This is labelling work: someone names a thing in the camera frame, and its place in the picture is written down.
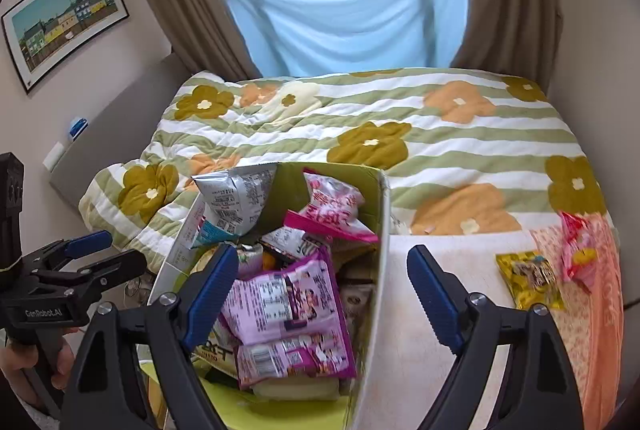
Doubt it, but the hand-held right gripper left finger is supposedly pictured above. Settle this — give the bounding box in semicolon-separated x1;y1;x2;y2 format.
60;242;240;430

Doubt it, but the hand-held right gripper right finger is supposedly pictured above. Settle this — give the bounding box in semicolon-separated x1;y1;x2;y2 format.
406;245;586;430

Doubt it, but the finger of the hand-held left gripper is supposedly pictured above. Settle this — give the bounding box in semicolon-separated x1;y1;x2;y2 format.
34;250;148;307
22;230;114;272

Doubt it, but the large purple snack packet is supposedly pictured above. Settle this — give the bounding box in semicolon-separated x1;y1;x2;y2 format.
220;246;348;346

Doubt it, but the yellow silver snack packet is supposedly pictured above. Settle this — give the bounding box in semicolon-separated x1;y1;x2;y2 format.
257;227;326;273

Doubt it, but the red white snack packet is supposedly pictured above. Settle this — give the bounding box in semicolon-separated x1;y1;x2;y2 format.
191;162;279;251

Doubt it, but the small purple snack packet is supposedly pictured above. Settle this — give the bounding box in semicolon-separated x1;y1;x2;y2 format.
235;330;357;391

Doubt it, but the green cardboard box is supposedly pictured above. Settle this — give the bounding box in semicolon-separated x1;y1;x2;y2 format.
147;162;392;430

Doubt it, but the pink white snack packet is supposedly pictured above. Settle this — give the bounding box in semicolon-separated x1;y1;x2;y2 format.
283;170;380;245

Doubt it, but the person's left hand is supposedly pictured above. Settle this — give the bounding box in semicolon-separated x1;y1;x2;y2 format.
0;331;77;412

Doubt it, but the cream floral tablecloth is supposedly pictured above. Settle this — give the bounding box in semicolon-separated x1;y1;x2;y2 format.
350;227;556;430

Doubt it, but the small yellow snack packet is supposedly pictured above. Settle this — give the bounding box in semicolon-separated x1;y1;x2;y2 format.
495;250;566;311

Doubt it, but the small blue object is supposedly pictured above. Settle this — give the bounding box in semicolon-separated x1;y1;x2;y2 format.
67;116;91;141

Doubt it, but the grey headboard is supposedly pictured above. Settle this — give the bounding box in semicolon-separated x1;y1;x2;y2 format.
47;52;196;216

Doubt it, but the green striped floral blanket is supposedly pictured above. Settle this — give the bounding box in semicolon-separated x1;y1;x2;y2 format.
80;67;608;261

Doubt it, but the light blue cloth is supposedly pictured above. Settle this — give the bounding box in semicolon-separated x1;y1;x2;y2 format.
220;0;471;78

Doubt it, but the white wall socket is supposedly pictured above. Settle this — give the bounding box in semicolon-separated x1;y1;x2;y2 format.
42;142;66;171

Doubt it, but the framed wall poster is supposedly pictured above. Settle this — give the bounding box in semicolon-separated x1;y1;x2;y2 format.
0;0;132;96

